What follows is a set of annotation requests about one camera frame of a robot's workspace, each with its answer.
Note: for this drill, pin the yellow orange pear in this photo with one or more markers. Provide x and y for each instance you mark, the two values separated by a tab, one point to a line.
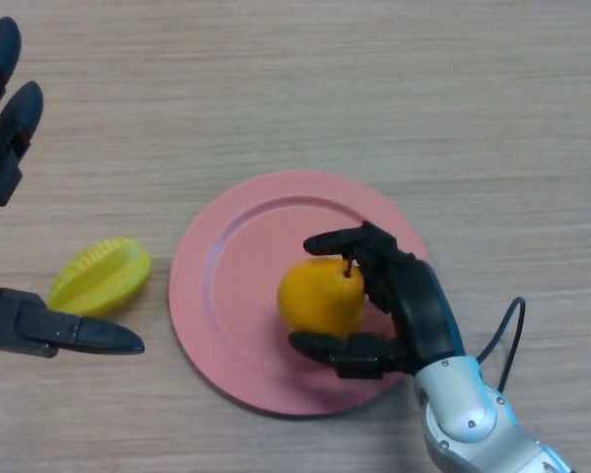
320	300

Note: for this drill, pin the yellow starfruit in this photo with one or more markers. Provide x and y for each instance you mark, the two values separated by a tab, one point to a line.
103	276

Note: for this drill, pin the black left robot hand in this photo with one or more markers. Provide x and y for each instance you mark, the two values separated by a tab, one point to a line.
0	157

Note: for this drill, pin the pink round plate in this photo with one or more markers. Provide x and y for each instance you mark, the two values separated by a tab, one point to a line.
236	295

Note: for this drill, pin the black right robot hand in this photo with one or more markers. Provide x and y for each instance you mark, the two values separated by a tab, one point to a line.
423	305

